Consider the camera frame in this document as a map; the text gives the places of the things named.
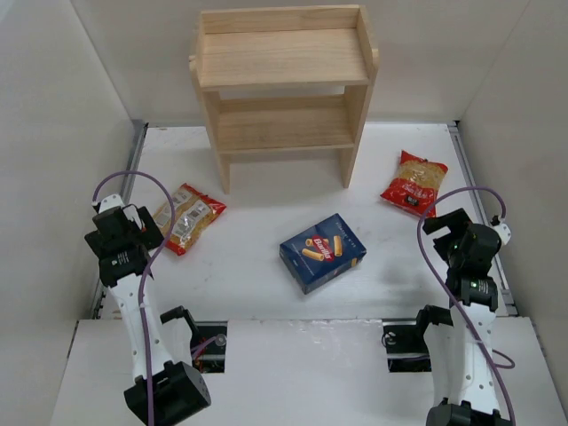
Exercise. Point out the blue Barilla pasta box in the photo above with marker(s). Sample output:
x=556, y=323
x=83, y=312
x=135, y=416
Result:
x=322, y=252

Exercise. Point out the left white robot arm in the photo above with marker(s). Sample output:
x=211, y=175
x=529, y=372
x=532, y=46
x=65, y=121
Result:
x=166, y=390

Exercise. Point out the red pasta bag white labels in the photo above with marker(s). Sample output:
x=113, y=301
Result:
x=194, y=212

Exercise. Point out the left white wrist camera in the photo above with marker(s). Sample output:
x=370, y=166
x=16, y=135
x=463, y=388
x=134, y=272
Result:
x=110, y=202

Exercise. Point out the left aluminium rail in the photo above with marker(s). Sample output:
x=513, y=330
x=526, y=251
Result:
x=116, y=267

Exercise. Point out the wooden two-tier shelf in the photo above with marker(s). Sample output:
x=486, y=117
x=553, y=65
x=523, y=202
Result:
x=285, y=79

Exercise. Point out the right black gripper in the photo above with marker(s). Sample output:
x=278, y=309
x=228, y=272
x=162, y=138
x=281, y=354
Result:
x=446, y=223

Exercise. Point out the aluminium rail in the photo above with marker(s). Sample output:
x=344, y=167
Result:
x=507, y=306
x=116, y=267

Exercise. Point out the right aluminium rail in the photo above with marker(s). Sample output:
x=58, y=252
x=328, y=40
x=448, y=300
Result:
x=507, y=306

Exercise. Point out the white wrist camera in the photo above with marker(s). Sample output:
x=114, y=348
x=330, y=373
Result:
x=498, y=225
x=110, y=202

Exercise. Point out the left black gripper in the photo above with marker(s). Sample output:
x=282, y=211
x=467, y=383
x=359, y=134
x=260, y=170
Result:
x=145, y=226

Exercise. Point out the red pasta bag black logo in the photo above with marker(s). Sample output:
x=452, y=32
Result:
x=416, y=183

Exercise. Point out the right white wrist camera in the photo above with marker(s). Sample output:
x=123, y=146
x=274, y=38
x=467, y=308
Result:
x=498, y=225

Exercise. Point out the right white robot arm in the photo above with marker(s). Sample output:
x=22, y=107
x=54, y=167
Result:
x=458, y=338

